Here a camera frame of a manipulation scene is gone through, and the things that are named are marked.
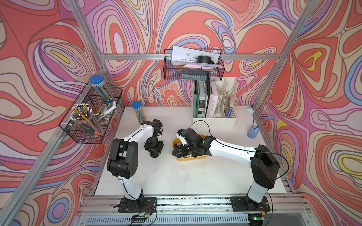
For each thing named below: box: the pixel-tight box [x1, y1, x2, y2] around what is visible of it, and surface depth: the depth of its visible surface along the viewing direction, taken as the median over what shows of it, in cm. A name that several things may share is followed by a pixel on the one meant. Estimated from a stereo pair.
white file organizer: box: [192, 77, 238, 126], surface depth 103 cm
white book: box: [205, 81, 220, 119], surface depth 97 cm
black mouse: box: [149, 150, 160, 158], surface depth 89 cm
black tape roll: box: [197, 55, 212, 64], surface depth 84 cm
